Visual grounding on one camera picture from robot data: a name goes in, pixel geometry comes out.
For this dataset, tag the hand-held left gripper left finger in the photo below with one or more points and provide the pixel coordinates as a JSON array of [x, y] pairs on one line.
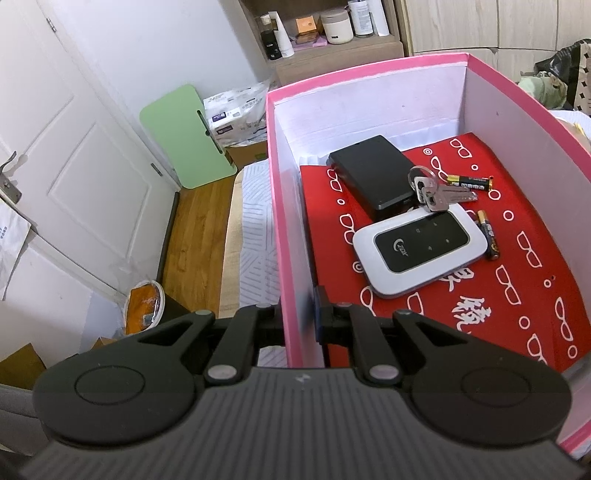
[[268, 323]]

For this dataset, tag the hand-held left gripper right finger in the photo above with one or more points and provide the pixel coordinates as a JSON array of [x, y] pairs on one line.
[[320, 309]]

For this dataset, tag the white mobile router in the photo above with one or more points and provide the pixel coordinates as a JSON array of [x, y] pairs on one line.
[[415, 249]]

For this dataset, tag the pink cardboard box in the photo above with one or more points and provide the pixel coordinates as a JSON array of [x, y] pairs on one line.
[[291, 184]]

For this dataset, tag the black rectangular hard drive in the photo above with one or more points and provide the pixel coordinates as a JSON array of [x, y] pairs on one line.
[[369, 175]]

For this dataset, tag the silver key bunch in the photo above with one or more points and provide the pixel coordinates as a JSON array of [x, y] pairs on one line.
[[443, 196]]

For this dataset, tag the black cylindrical battery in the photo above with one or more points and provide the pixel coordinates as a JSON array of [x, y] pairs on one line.
[[468, 182], [489, 235]]

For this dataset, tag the black trash bin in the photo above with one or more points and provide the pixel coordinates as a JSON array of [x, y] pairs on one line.
[[143, 304]]

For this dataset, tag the black door draft strip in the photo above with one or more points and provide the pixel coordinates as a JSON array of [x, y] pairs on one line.
[[167, 240]]

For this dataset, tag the brown cardboard box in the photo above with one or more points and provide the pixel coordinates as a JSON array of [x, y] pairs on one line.
[[244, 154]]

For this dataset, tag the green folding table board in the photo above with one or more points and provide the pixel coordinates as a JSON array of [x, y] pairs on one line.
[[184, 134]]

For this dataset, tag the tissue paper package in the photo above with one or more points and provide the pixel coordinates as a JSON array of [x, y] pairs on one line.
[[235, 115]]

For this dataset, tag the red printed bag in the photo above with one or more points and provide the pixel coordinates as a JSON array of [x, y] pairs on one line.
[[531, 221]]

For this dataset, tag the white door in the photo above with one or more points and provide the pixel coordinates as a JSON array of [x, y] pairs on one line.
[[92, 161]]

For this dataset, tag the wooden shelf unit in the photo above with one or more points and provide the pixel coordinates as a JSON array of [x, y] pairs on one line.
[[332, 60]]

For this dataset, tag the pink paper stack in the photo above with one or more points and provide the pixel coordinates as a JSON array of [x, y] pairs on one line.
[[309, 43]]

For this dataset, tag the black jar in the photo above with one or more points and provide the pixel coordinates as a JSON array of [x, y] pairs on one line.
[[270, 46]]

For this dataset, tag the white slim bottle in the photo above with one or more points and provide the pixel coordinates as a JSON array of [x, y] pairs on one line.
[[282, 37]]

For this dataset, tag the white round pot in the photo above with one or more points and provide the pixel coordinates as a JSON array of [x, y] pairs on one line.
[[337, 27]]

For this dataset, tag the small wooden box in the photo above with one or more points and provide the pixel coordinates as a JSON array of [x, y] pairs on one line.
[[307, 25]]

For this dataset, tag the white tube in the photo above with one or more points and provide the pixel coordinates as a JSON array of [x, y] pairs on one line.
[[381, 18]]

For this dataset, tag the pale green cloth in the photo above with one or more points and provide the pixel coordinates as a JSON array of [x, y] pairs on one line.
[[540, 90]]

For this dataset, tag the light wooden wardrobe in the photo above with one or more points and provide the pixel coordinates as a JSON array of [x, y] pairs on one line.
[[485, 23]]

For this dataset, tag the black and cream patterned bag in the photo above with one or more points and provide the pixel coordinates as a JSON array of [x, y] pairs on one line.
[[581, 83]]

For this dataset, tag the wall poster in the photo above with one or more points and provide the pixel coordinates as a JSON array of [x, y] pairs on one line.
[[11, 244]]

